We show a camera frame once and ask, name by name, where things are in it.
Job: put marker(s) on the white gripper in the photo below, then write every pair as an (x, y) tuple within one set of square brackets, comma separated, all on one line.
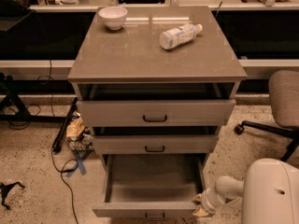
[(206, 200)]

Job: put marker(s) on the grey drawer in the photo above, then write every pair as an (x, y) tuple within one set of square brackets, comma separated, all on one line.
[(150, 186), (154, 144), (155, 113)]

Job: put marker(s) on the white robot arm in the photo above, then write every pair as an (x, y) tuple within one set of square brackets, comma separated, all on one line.
[(269, 194)]

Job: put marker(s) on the grey drawer cabinet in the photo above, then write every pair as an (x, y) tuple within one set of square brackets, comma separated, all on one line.
[(130, 65)]

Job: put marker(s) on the blue tape cross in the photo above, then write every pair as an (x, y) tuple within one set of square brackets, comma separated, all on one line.
[(80, 157)]

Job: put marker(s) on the snack bags on floor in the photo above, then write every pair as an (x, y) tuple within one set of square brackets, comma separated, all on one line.
[(78, 135)]

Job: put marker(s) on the grey office chair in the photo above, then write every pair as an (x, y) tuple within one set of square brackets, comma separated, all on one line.
[(283, 88)]

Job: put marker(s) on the black power strip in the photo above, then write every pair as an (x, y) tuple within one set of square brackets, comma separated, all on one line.
[(56, 145)]

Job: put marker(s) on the white plastic bottle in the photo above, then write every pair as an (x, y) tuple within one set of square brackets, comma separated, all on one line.
[(179, 35)]

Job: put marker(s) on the white ceramic bowl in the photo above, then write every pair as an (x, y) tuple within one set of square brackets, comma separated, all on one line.
[(113, 17)]

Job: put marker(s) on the black table leg stand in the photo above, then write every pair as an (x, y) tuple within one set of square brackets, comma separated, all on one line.
[(22, 113)]

